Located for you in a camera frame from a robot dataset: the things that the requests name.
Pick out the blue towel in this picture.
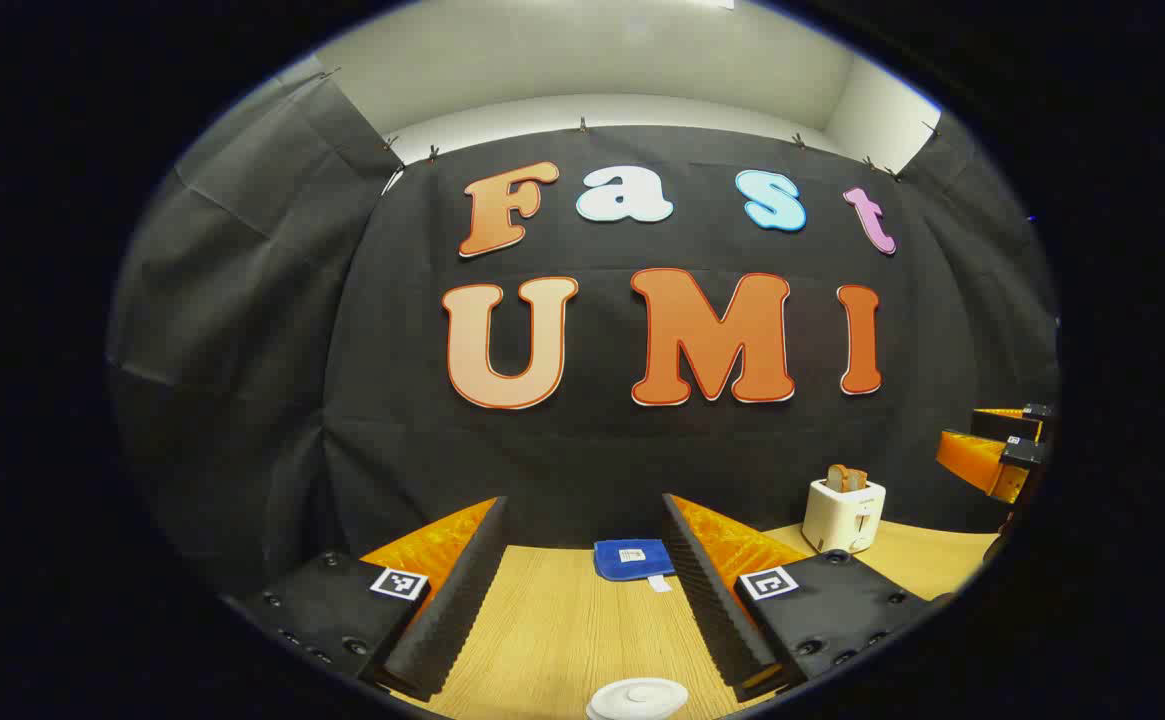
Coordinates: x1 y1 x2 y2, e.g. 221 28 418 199
593 539 676 593

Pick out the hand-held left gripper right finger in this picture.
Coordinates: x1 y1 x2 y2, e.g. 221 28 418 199
662 492 943 703

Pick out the white teacup lid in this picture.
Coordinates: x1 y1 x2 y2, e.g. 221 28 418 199
586 677 689 720

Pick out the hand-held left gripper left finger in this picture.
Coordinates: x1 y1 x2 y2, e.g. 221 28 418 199
227 495 511 703

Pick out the black backdrop cloth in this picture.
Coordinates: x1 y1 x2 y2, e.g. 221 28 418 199
107 70 1060 601

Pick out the white toaster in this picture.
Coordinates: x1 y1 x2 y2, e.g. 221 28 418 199
802 478 887 556

